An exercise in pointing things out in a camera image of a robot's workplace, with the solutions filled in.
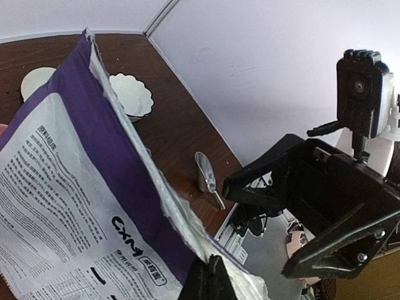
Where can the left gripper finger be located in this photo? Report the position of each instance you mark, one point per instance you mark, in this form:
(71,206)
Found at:
(208,281)

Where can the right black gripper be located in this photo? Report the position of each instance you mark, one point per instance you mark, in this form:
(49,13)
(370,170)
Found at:
(350,208)

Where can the metal food scoop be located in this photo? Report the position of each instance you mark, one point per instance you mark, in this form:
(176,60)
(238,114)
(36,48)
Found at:
(206,180)

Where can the purple pet food bag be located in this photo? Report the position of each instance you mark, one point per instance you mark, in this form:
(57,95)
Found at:
(85,212)

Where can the white scalloped bowl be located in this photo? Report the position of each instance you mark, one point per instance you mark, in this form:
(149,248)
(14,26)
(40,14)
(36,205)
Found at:
(134,96)

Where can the dark blue ceramic bowl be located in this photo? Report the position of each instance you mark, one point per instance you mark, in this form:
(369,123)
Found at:
(34,80)

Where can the front aluminium rail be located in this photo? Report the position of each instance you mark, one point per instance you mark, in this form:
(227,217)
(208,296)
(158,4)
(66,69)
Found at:
(255,243)

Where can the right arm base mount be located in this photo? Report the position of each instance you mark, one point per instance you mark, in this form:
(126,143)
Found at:
(249,218)

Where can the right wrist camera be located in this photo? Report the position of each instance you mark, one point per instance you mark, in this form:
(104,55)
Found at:
(364,98)

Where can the right aluminium frame post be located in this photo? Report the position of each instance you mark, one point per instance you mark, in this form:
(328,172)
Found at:
(159,17)

